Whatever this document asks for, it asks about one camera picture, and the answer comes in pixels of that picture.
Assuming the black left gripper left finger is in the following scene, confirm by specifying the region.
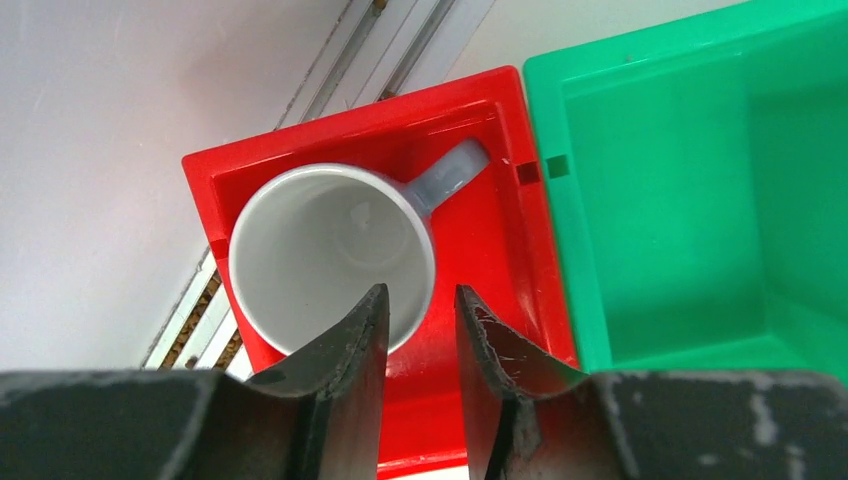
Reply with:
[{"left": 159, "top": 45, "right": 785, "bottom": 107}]
[{"left": 1, "top": 284, "right": 390, "bottom": 479}]

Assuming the red cup bin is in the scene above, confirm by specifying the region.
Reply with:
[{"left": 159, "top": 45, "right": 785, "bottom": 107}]
[{"left": 182, "top": 66, "right": 577, "bottom": 479}]

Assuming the grey handled white mug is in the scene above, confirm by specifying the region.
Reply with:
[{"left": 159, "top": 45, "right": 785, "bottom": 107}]
[{"left": 228, "top": 139, "right": 490, "bottom": 355}]

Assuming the green bin with rack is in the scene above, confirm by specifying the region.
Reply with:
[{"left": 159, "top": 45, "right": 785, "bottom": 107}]
[{"left": 523, "top": 1, "right": 847, "bottom": 379}]

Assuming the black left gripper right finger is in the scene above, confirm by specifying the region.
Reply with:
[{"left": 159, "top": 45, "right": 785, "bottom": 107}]
[{"left": 455, "top": 285, "right": 847, "bottom": 479}]

